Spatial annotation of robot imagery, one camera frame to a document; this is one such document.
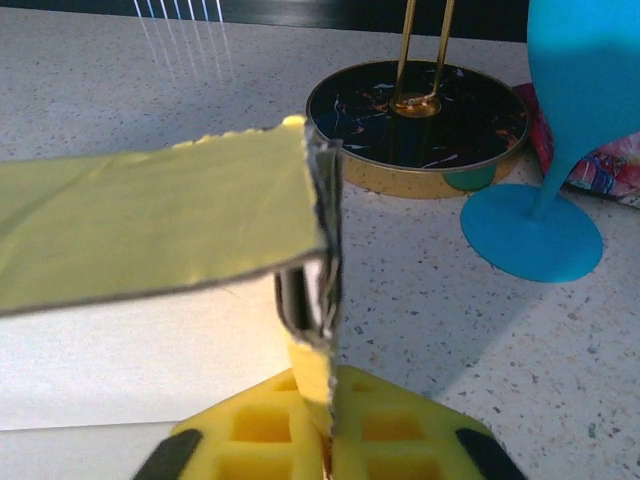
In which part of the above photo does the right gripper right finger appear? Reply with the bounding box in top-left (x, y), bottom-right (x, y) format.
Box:
top-left (329, 364), bottom-right (526, 480)

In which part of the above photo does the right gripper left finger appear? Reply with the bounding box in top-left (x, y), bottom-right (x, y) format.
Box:
top-left (132, 367), bottom-right (331, 480)

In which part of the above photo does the yellow paper box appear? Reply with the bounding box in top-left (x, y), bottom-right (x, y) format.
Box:
top-left (0, 114), bottom-right (346, 480)

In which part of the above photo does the purple candy bag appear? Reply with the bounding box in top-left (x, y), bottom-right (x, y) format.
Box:
top-left (514, 82), bottom-right (640, 209)

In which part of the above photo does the blue plastic goblet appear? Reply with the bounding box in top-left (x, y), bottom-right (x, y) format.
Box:
top-left (459, 0), bottom-right (640, 285)

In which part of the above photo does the gold wire glass rack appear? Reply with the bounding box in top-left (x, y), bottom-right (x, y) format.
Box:
top-left (304, 0), bottom-right (531, 200)

